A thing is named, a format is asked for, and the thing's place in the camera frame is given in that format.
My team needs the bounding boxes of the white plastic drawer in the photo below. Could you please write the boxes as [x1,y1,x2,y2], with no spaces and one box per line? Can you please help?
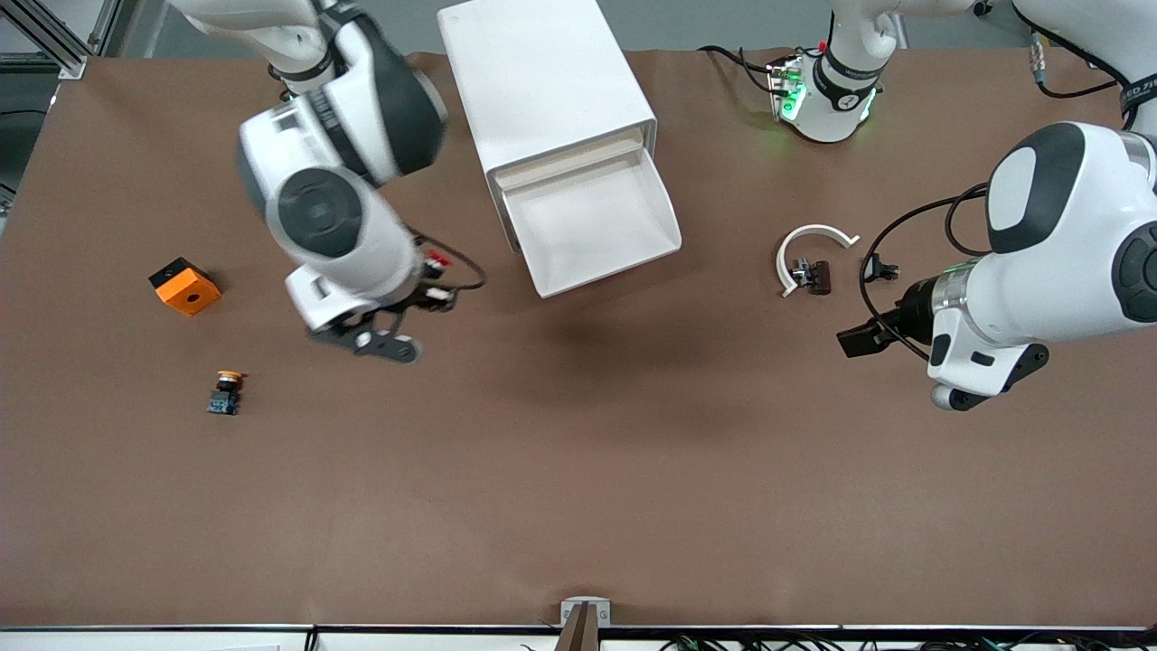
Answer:
[500,147,682,299]
[495,127,646,189]

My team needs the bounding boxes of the white drawer cabinet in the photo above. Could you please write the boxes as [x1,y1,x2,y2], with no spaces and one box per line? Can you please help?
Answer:
[437,0,658,252]

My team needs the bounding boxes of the brown and metal small part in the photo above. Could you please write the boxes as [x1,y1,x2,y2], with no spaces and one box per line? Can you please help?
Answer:
[791,258,832,297]

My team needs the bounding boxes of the orange box with black base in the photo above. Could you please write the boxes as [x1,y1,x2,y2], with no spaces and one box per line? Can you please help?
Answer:
[148,257,222,317]

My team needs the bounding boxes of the brown table cover sheet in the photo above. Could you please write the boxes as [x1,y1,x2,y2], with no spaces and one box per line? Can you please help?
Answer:
[0,45,1157,629]

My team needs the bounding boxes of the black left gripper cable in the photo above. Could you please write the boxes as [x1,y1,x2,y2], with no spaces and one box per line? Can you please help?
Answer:
[857,0,1135,364]

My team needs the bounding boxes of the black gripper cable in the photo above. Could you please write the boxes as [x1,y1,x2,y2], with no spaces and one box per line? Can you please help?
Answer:
[411,232,489,293]
[857,0,1135,364]

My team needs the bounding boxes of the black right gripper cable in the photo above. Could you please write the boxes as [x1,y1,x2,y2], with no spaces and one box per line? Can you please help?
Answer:
[411,232,489,293]

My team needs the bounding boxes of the white curved plastic bracket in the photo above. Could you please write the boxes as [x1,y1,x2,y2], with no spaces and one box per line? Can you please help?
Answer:
[776,223,861,299]

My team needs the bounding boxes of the yellow push button switch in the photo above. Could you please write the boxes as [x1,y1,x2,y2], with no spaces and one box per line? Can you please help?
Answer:
[206,369,247,418]

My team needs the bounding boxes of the black arm base cable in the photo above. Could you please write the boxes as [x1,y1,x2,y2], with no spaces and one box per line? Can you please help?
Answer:
[696,43,784,97]

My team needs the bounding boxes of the grey metal bracket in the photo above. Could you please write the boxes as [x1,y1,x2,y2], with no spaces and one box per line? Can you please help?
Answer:
[560,597,612,627]

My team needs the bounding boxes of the white table edge rail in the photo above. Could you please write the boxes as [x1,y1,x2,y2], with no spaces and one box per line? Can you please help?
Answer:
[0,624,1157,651]

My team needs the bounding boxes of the silver aluminium frame profile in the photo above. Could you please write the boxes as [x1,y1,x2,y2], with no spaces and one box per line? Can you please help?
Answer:
[0,0,123,80]

